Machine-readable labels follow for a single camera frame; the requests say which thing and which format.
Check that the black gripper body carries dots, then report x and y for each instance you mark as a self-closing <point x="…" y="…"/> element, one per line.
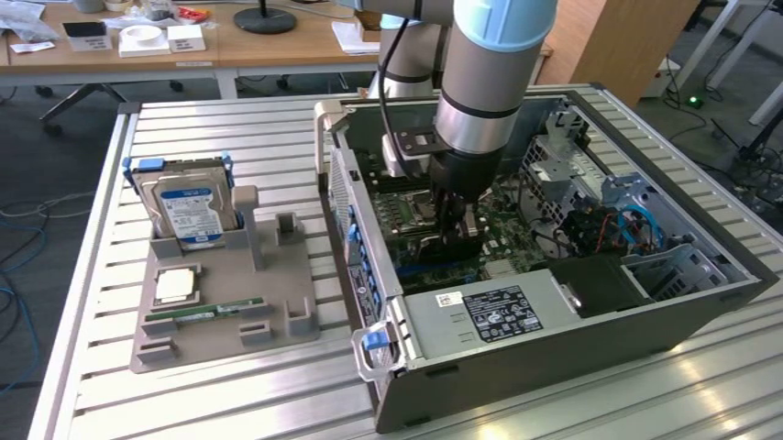
<point x="465" y="174"/>

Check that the black green graphics card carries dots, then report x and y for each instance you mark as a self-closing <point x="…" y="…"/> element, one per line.
<point x="447" y="252"/>

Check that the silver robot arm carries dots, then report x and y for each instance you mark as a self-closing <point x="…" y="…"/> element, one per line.
<point x="483" y="69"/>

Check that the CPU socket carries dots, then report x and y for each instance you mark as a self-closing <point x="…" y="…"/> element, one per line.
<point x="423" y="206"/>

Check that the green motherboard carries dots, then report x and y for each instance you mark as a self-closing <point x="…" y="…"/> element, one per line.
<point x="508" y="243"/>

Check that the silver chipset heatsink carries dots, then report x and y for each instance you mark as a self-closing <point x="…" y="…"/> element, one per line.
<point x="498" y="270"/>

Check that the blue expansion slot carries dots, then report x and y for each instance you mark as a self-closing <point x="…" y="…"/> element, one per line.
<point x="410" y="270"/>

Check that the blue card clip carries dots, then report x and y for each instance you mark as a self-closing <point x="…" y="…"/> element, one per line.
<point x="353" y="227"/>

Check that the tall perforated disk bay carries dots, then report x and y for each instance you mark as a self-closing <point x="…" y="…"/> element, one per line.
<point x="588" y="183"/>

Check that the grey power supply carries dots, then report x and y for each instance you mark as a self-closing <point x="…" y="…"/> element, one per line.
<point x="441" y="330"/>

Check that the black plastic shroud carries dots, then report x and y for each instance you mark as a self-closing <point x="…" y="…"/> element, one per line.
<point x="600" y="284"/>

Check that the grey card retention latch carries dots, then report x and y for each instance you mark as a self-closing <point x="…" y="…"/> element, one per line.
<point x="330" y="112"/>

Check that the blue latch tab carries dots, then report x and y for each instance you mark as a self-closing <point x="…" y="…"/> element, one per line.
<point x="375" y="342"/>

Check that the white paper stack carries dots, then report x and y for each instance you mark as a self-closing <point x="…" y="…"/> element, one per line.
<point x="351" y="39"/>

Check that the dark grey PC case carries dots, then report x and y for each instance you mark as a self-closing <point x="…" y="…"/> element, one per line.
<point x="552" y="366"/>

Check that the low metal disk bay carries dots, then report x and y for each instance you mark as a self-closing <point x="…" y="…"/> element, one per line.
<point x="673" y="275"/>

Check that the cardboard box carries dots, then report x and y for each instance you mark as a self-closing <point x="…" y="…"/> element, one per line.
<point x="367" y="23"/>

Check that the white red adapter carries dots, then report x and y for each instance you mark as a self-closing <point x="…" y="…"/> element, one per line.
<point x="660" y="84"/>

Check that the wooden cabinet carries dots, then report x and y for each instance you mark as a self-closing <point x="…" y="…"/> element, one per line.
<point x="625" y="46"/>

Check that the black box green light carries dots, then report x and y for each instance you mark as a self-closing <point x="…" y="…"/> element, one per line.
<point x="694" y="101"/>

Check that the hard disk blue carrier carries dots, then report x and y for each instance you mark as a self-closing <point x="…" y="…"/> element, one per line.
<point x="183" y="215"/>

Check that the green RAM stick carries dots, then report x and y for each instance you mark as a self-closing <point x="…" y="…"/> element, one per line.
<point x="197" y="312"/>

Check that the black lamp base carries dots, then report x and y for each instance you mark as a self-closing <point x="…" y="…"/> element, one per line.
<point x="263" y="23"/>

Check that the grey parts rack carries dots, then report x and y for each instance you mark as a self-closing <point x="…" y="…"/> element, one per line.
<point x="214" y="339"/>

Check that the silver CPU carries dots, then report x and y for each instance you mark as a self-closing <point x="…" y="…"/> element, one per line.
<point x="174" y="286"/>

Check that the black stand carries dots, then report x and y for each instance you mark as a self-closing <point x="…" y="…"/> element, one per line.
<point x="756" y="153"/>

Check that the small white box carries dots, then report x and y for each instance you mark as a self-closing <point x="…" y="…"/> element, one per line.
<point x="187" y="39"/>

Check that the red white small pack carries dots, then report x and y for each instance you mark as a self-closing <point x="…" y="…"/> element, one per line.
<point x="190" y="14"/>

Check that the white box round hole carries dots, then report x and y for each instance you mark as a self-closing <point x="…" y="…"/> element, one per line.
<point x="143" y="48"/>

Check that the dark small container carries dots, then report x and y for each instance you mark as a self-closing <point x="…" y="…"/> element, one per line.
<point x="159" y="11"/>

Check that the black chair base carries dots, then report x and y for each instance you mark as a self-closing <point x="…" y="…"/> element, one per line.
<point x="74" y="98"/>

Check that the white box black top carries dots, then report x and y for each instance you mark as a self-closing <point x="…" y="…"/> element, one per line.
<point x="89" y="43"/>

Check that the white bowl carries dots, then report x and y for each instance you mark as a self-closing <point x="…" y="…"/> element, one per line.
<point x="117" y="4"/>

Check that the grey cup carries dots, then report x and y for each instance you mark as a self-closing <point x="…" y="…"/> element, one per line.
<point x="89" y="5"/>

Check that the white card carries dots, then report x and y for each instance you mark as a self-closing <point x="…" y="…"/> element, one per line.
<point x="31" y="47"/>

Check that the clear plastic bag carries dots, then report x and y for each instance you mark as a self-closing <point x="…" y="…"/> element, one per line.
<point x="25" y="23"/>

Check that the black camera bracket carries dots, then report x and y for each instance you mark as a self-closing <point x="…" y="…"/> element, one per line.
<point x="407" y="146"/>

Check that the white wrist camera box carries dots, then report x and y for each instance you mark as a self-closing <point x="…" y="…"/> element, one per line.
<point x="394" y="160"/>

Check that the white table frame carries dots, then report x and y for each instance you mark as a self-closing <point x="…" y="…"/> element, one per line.
<point x="768" y="103"/>

